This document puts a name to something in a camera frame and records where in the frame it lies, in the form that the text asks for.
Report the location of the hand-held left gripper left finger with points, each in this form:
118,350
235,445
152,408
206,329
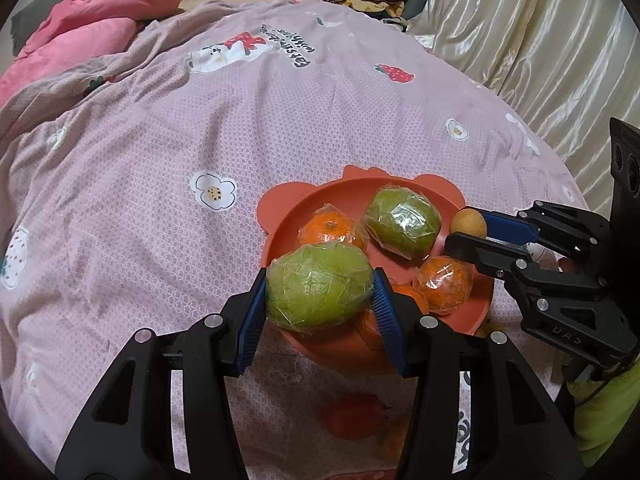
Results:
250,320

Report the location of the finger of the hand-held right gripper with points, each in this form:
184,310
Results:
490,257
510,230

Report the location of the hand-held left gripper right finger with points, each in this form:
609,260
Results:
387,320

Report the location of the large green citrus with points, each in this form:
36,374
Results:
320,285

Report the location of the small green citrus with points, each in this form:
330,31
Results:
402,225

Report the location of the red tomato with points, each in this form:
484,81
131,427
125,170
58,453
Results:
352,415

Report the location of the orange bear-shaped plate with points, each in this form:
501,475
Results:
345,197

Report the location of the person's right forearm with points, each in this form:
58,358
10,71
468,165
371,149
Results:
610,410

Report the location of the purple printed blanket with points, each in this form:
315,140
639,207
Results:
200,135

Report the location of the cream satin curtain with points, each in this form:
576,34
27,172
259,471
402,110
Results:
525,35

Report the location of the pink quilt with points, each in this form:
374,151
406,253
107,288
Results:
75,35

